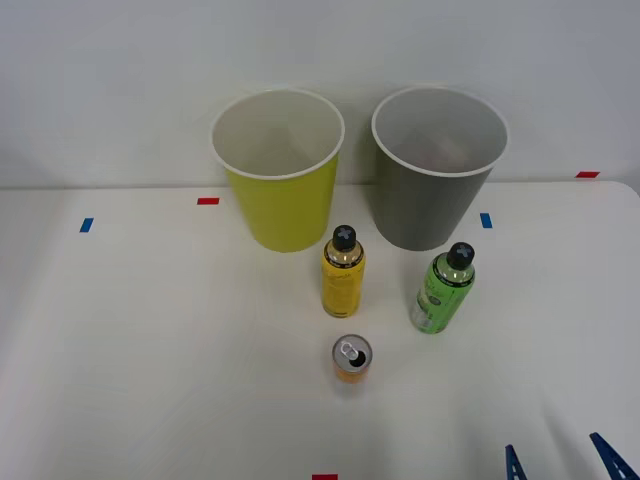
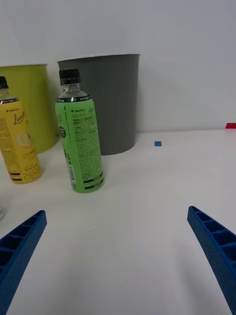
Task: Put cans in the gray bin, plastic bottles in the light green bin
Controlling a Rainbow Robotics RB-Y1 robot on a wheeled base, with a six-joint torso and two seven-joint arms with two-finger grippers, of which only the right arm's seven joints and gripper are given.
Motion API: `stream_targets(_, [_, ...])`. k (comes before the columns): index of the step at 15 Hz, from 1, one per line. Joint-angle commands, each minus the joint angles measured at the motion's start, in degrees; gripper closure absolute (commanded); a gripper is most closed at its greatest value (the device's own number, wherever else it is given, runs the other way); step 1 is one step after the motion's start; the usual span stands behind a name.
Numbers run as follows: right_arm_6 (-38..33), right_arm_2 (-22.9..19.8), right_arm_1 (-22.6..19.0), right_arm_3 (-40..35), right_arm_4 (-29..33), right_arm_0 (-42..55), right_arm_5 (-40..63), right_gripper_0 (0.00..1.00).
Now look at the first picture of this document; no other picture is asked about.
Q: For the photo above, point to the yellow label plastic bottle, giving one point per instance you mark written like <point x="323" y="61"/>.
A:
<point x="342" y="285"/>

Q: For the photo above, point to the yellow-green plastic waste bin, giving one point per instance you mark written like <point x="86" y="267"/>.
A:
<point x="285" y="205"/>

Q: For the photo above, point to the orange drink can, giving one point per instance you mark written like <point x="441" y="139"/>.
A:
<point x="351" y="362"/>

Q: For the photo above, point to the green label plastic bottle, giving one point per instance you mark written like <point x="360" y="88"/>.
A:
<point x="440" y="295"/>

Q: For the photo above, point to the grey plastic waste bin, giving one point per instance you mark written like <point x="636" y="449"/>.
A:
<point x="425" y="205"/>

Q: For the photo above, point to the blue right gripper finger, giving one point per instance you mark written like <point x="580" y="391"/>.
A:
<point x="617" y="462"/>
<point x="513" y="467"/>

